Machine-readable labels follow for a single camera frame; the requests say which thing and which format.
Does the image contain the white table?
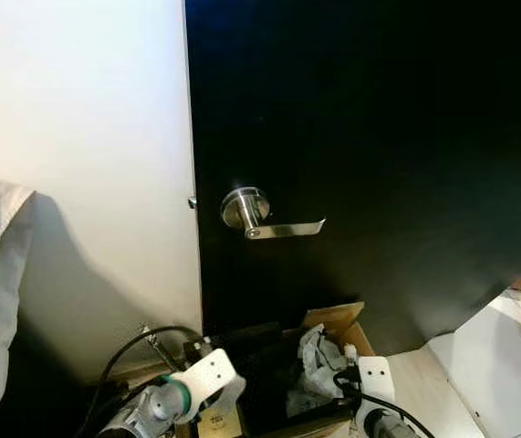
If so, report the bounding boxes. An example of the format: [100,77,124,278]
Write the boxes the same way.
[427,292,521,438]

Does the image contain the black door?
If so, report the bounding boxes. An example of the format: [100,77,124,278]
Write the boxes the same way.
[184,0,521,359]

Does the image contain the brown cardboard box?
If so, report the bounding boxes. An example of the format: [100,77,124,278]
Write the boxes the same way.
[187,301,378,438]

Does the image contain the crumpled white plastic bag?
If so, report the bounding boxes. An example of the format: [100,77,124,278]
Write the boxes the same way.
[287,324,348,419]

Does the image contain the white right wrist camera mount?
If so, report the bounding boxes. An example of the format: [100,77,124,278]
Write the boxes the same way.
[356,356,396,422]

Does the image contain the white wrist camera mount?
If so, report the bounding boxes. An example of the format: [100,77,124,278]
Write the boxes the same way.
[356,356,396,422]
[180,349,247,422]

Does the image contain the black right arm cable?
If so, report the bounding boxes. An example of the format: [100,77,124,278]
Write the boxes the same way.
[333,365,436,438]

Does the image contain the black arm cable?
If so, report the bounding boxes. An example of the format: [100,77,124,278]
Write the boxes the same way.
[333,365,436,438]
[76,325,208,438]

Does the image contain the silver door lever handle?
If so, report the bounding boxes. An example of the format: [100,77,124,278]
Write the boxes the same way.
[221,187,327,241]

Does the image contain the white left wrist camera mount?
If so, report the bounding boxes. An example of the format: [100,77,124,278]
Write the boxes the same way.
[180,349,247,422]

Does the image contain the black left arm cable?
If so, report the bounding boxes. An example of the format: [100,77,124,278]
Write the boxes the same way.
[76,325,208,438]

